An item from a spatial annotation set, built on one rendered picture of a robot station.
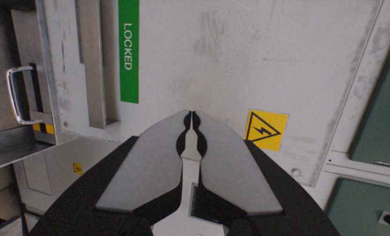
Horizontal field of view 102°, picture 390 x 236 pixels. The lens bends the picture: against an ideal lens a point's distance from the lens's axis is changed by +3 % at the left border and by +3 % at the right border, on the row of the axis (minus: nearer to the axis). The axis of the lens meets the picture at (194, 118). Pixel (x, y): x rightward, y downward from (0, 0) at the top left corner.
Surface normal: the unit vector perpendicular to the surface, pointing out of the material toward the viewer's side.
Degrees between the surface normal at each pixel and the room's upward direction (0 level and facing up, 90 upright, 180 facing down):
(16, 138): 0
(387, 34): 90
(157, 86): 90
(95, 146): 90
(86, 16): 90
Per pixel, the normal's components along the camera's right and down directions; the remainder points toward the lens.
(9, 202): 0.97, 0.16
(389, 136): -0.24, 0.24
